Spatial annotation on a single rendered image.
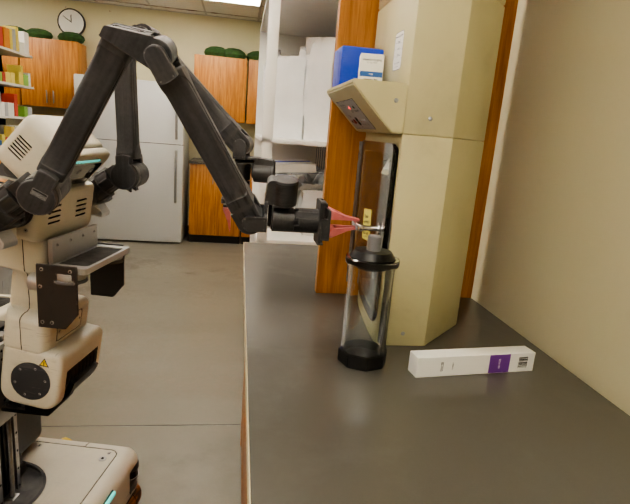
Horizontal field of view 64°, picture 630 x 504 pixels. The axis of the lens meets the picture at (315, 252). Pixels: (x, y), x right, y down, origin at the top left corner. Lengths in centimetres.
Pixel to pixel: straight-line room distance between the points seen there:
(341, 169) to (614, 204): 67
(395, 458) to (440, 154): 62
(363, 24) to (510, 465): 110
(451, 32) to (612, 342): 70
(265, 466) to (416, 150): 68
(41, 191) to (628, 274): 118
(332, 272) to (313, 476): 83
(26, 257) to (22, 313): 14
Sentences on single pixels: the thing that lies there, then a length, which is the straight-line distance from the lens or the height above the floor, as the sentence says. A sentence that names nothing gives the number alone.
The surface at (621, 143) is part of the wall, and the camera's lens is 121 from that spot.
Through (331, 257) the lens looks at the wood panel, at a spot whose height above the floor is 105.
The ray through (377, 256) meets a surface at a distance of 98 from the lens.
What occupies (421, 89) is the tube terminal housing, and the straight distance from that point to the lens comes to 110.
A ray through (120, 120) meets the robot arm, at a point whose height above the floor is 139.
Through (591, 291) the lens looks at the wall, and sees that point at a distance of 124.
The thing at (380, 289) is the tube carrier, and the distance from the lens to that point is 99.
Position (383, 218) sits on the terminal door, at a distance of 111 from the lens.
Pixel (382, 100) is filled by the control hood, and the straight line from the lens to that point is 107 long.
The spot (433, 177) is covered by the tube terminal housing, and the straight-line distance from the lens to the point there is 111.
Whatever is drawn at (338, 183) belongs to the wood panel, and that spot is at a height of 126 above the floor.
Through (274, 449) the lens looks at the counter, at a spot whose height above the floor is 94.
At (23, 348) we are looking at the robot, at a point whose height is 81.
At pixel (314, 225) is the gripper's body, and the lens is 114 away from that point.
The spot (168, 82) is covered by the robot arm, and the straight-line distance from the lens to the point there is 103.
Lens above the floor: 140
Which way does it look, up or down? 13 degrees down
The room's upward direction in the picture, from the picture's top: 5 degrees clockwise
